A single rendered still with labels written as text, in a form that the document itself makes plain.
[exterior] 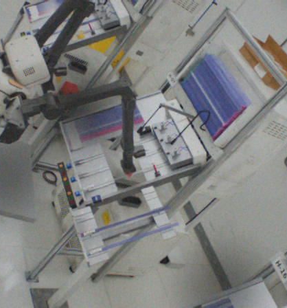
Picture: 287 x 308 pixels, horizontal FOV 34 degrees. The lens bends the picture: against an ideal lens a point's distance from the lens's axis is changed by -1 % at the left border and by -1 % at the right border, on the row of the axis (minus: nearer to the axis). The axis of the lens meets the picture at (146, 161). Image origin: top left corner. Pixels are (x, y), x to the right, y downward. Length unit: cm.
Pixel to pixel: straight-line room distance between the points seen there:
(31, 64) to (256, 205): 269
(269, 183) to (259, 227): 39
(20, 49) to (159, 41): 191
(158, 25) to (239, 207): 178
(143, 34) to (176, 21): 28
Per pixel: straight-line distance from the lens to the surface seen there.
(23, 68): 221
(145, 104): 317
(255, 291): 245
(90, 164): 291
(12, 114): 218
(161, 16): 386
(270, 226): 422
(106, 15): 381
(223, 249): 450
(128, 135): 250
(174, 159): 278
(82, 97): 221
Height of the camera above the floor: 235
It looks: 28 degrees down
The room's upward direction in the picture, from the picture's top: 42 degrees clockwise
